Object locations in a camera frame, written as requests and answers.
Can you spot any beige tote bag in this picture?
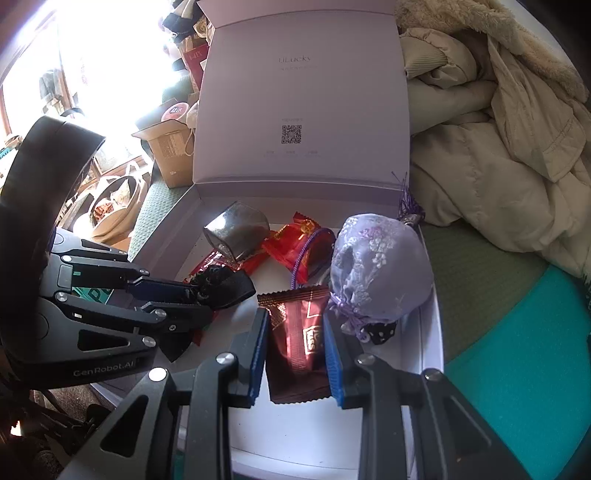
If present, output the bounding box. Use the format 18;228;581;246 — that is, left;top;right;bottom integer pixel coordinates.
74;164;153;245

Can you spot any pink lidded tub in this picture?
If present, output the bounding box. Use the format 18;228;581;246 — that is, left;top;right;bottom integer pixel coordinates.
159;102;190;121

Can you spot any white gift box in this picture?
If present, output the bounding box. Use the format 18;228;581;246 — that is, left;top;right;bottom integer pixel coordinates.
90;0;446;480

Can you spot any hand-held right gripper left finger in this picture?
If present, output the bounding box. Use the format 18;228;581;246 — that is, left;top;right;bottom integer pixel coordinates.
60;307;271;480

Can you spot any black polka dot scrunchie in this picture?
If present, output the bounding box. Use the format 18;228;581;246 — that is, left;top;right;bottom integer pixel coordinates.
355;320;399;344

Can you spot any black white clothes pile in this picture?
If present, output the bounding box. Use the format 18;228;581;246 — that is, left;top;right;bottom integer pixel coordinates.
159;0;218;47

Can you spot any dark brown fleece jacket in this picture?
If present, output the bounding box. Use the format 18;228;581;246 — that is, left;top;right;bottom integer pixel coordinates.
0;388;121;480

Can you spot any red paper bag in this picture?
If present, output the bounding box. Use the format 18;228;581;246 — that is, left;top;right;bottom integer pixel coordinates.
182;44;211;93

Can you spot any small open cardboard box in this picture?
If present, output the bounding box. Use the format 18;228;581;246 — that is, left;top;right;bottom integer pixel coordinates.
131;99;199;189

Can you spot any beige padded coat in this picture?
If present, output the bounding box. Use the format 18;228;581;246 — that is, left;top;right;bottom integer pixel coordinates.
397;0;591;280

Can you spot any dark red foil packet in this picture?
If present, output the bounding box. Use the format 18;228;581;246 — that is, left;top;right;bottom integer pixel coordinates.
257;285;340;405

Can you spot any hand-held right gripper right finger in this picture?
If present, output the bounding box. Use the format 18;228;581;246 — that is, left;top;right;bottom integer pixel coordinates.
323;309;532;480

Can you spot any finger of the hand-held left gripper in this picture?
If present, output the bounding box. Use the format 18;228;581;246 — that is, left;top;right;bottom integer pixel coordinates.
41;291;213;358
48;249;204;305

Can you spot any purple tasselled sachet pouch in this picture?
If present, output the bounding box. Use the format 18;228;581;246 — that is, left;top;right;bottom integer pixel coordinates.
288;171;435;342

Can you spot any small red packet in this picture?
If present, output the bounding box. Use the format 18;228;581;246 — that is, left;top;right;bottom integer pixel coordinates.
262;211;337;284

